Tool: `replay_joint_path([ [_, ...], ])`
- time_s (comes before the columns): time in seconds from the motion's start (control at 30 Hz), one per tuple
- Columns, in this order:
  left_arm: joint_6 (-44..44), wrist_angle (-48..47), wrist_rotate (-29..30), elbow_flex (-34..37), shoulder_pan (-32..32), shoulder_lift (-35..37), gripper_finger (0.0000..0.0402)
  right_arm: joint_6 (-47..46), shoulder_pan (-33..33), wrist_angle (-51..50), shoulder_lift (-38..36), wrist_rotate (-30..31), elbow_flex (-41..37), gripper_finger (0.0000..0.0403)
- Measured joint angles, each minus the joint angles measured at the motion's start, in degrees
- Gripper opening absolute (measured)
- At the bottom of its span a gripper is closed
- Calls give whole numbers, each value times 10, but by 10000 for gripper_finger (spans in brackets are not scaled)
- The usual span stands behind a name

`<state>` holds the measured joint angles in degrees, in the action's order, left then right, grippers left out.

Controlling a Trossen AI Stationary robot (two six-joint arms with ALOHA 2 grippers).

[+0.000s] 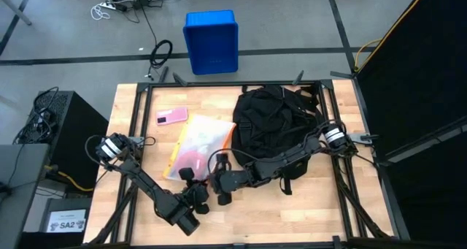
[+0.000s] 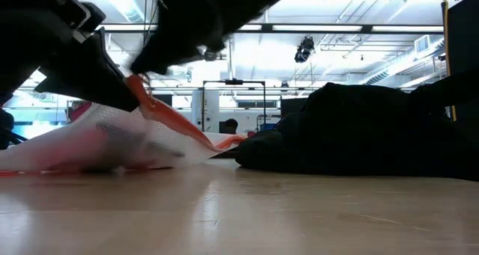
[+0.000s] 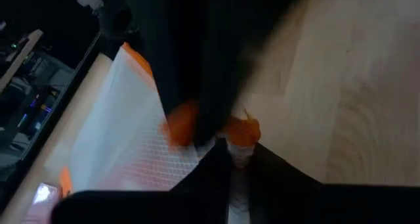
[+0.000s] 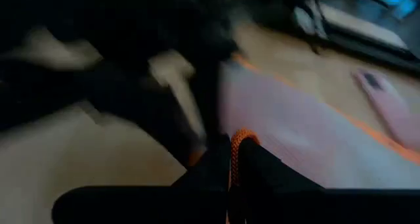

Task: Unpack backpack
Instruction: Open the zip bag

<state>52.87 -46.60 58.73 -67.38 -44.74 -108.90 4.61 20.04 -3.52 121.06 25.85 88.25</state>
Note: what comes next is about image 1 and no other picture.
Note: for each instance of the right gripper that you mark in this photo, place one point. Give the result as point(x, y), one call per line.
point(233, 181)

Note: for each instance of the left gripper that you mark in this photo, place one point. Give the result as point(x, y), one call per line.
point(198, 198)

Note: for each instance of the mesh zip pouch orange trim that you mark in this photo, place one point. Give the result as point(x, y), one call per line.
point(204, 139)

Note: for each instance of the black backpack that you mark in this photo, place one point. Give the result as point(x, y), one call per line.
point(270, 121)

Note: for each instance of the pink smartphone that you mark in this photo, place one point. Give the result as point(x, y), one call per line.
point(171, 116)

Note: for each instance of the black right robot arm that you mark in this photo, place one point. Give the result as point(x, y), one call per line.
point(288, 159)

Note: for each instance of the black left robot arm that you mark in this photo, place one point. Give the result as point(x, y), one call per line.
point(146, 185)

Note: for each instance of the black case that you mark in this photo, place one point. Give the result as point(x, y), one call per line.
point(65, 203)

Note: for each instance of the white SA2 label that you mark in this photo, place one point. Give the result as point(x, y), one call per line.
point(67, 225)

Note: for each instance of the black computer tower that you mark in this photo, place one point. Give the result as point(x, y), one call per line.
point(80, 121)

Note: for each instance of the blue plastic bin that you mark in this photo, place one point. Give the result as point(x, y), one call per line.
point(211, 41)

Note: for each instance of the grey desk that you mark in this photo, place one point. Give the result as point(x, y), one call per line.
point(18, 190)

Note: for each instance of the white power strip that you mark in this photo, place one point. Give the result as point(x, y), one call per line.
point(109, 5)

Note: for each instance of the black metal beam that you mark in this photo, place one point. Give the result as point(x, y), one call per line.
point(448, 130)

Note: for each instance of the black backdrop panel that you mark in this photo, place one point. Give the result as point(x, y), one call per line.
point(419, 59)

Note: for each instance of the grey metal leg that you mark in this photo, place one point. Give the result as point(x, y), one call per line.
point(16, 10)

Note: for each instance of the black metal table frame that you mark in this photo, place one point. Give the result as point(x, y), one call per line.
point(237, 84)

